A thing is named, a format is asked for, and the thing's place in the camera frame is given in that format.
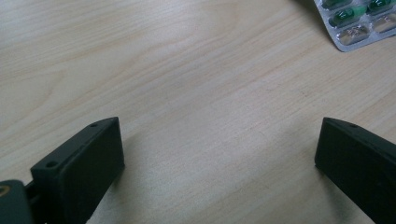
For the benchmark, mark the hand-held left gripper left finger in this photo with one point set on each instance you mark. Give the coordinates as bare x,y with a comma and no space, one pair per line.
81,168

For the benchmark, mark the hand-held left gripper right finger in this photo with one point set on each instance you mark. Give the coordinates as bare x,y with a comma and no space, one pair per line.
358,165

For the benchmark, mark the silver blister pack green capsules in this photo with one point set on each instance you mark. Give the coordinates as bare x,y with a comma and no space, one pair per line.
358,28

